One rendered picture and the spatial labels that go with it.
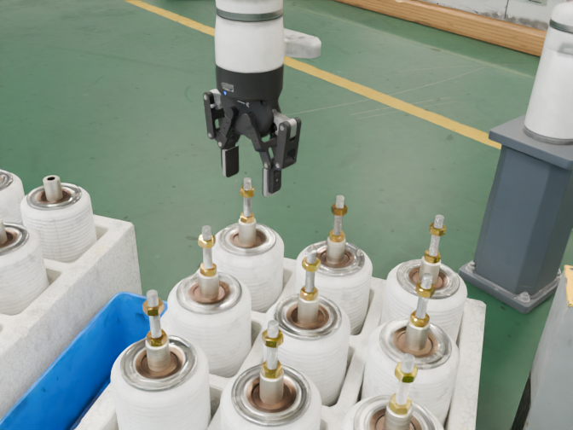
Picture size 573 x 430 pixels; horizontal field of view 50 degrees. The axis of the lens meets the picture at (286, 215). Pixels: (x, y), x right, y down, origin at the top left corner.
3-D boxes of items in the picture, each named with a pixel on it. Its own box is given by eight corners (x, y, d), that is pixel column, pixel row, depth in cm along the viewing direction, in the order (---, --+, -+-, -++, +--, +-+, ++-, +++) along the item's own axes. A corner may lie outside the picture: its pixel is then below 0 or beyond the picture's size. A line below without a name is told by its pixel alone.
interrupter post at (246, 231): (234, 241, 80) (234, 220, 79) (246, 234, 82) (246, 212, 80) (247, 248, 79) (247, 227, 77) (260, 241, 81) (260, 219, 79)
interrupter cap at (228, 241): (205, 242, 80) (205, 238, 80) (245, 219, 85) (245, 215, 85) (248, 265, 76) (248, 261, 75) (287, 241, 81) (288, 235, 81)
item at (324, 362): (316, 473, 72) (327, 360, 62) (247, 438, 75) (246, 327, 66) (351, 417, 79) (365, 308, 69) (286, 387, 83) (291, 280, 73)
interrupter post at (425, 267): (425, 273, 76) (430, 251, 74) (441, 282, 74) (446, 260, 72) (413, 280, 74) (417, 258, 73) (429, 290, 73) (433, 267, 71)
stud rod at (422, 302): (418, 338, 63) (429, 279, 59) (410, 333, 64) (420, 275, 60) (423, 333, 64) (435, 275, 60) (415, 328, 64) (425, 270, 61)
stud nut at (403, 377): (390, 371, 52) (391, 363, 51) (406, 364, 53) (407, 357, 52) (404, 386, 50) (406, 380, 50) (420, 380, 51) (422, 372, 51)
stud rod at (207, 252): (205, 287, 69) (203, 230, 65) (203, 281, 70) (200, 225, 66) (214, 285, 70) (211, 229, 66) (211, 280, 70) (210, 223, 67)
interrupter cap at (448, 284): (422, 256, 79) (423, 251, 78) (471, 284, 74) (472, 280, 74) (383, 278, 75) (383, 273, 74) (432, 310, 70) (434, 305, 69)
